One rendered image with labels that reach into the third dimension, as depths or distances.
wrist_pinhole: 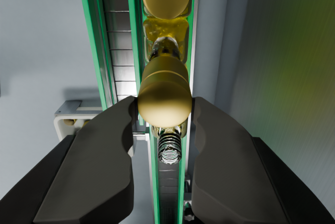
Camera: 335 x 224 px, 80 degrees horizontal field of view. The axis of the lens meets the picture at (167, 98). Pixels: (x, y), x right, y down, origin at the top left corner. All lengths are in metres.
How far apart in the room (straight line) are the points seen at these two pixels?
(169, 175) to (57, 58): 0.49
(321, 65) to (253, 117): 0.14
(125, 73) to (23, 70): 0.36
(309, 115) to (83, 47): 0.56
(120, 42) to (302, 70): 0.35
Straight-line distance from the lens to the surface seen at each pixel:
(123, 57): 0.47
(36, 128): 0.86
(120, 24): 0.45
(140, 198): 1.02
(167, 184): 0.72
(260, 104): 0.29
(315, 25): 0.21
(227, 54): 0.54
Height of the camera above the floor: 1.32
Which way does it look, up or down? 61 degrees down
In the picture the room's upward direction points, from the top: 180 degrees counter-clockwise
